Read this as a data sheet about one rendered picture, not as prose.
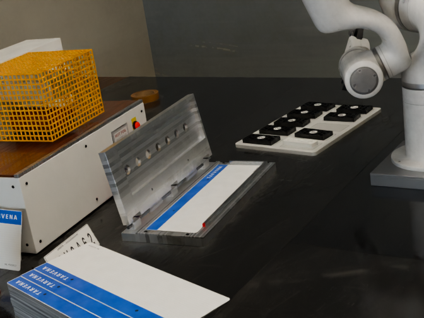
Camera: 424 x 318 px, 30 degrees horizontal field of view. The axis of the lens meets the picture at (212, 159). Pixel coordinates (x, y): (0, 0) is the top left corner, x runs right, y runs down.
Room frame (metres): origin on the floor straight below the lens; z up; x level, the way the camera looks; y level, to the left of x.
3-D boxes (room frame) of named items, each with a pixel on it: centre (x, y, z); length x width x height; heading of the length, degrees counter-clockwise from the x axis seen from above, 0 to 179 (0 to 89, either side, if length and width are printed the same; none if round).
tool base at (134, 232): (1.78, 0.03, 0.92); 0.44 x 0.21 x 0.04; 152
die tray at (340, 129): (2.23, -0.30, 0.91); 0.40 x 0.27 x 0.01; 139
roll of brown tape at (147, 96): (2.87, 0.21, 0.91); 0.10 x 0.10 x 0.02
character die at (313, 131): (2.12, -0.30, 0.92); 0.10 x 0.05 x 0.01; 45
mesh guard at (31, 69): (1.93, 0.40, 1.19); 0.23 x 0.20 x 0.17; 152
